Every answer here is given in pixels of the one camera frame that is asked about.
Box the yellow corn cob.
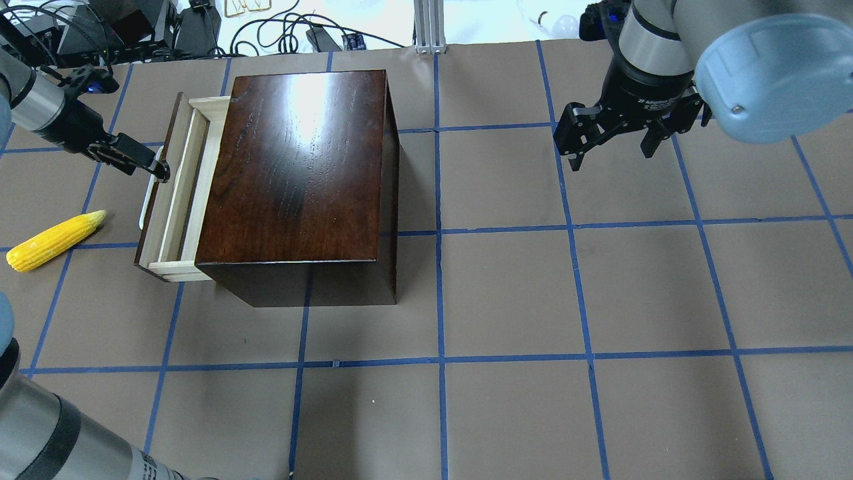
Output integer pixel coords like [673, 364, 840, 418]
[5, 210, 107, 273]

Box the white light bulb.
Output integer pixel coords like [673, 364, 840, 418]
[536, 10, 579, 39]

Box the aluminium frame post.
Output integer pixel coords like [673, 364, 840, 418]
[413, 0, 447, 55]

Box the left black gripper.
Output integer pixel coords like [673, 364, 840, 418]
[37, 97, 171, 183]

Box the dark wooden drawer box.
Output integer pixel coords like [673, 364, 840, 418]
[195, 69, 400, 307]

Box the black power adapter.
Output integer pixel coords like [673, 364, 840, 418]
[307, 25, 342, 53]

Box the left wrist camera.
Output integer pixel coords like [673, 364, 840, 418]
[60, 65, 119, 98]

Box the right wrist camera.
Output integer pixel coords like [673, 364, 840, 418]
[578, 1, 632, 42]

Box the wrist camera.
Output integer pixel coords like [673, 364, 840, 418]
[60, 65, 119, 98]
[578, 1, 632, 42]

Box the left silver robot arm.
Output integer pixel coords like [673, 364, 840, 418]
[2, 51, 171, 183]

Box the gold wire rack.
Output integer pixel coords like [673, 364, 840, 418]
[223, 0, 272, 18]

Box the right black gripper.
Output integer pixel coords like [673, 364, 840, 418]
[554, 57, 708, 172]

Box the wooden drawer with white handle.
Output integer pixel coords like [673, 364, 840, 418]
[133, 92, 231, 282]

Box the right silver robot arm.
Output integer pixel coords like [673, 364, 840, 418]
[552, 1, 852, 172]

